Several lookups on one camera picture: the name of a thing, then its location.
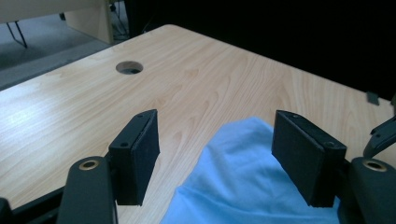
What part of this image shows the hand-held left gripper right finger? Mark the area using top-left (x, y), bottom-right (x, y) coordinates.
top-left (271, 109), bottom-right (347, 208)

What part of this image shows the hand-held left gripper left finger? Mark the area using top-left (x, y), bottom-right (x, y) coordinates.
top-left (107, 108), bottom-right (161, 206)

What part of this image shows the light blue short-sleeved shirt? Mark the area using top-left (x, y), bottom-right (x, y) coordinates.
top-left (160, 116), bottom-right (342, 224)

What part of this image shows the grey tape strip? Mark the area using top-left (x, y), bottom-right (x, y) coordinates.
top-left (365, 91), bottom-right (380, 106)

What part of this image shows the dark curtain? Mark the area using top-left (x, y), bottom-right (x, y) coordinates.
top-left (124, 0), bottom-right (396, 102)

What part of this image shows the black metal hairpin leg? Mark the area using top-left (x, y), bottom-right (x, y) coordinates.
top-left (5, 20), bottom-right (29, 49)

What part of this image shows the beige wooden desk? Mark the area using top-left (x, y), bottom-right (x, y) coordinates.
top-left (0, 0), bottom-right (115, 45)

